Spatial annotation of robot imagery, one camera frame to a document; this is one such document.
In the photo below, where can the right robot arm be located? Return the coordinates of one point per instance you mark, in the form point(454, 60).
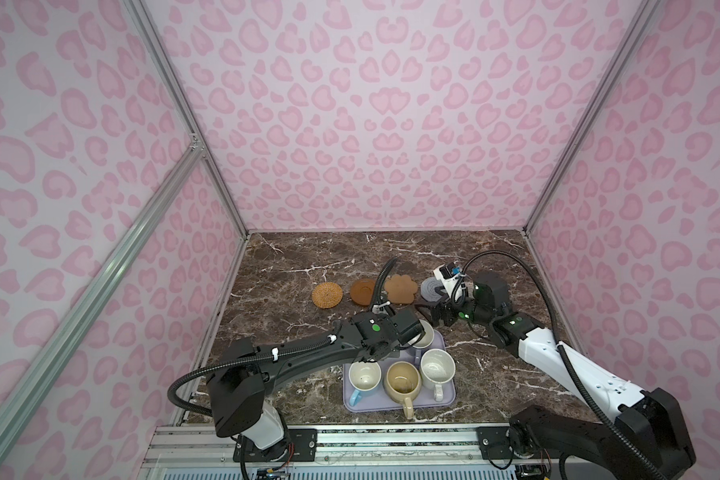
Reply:
point(637, 434)

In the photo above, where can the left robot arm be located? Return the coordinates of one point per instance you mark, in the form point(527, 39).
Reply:
point(249, 373)

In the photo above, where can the lavender serving tray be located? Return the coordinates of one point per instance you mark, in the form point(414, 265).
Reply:
point(378, 400)

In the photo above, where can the aluminium front rail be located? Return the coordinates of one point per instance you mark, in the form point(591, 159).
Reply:
point(376, 451)

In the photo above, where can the brown wooden round coaster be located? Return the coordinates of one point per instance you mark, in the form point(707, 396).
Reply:
point(361, 291)

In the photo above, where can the cork paw-shaped coaster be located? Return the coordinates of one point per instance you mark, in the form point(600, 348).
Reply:
point(401, 289)

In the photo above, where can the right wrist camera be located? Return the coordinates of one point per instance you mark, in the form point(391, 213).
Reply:
point(451, 278)

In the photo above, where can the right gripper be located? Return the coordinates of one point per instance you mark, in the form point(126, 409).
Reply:
point(447, 307)

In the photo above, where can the blue-grey woven round coaster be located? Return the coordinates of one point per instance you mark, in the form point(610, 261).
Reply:
point(433, 290)

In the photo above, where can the white mug lavender outside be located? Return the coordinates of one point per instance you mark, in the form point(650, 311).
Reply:
point(422, 342)

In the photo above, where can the white mug blue handle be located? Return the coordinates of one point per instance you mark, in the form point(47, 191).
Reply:
point(364, 378)

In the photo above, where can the woven rattan round coaster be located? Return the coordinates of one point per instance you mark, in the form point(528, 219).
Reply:
point(327, 295)

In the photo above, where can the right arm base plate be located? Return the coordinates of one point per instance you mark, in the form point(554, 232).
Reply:
point(494, 444)

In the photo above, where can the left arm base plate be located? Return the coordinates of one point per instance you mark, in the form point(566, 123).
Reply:
point(298, 445)

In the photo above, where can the yellow beige mug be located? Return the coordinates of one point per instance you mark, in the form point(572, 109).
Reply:
point(402, 384)

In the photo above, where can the aluminium frame diagonal beam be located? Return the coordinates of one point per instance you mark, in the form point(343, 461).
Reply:
point(29, 393)

